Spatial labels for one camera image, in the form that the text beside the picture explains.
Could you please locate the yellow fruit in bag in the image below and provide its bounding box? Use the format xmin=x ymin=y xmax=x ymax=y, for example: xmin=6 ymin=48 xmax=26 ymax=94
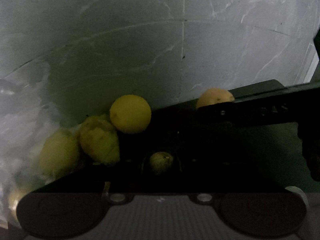
xmin=38 ymin=129 xmax=79 ymax=177
xmin=8 ymin=187 xmax=33 ymax=221

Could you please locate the yellow round lemon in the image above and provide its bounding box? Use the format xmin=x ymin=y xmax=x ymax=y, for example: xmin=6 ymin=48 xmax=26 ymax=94
xmin=110 ymin=95 xmax=151 ymax=133

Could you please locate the small yellow fruit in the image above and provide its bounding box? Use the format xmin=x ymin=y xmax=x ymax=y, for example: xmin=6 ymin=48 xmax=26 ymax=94
xmin=150 ymin=152 xmax=173 ymax=170

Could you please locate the clear plastic bag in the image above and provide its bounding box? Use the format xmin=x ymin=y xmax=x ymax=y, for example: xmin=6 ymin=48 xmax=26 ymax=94
xmin=0 ymin=62 xmax=75 ymax=230

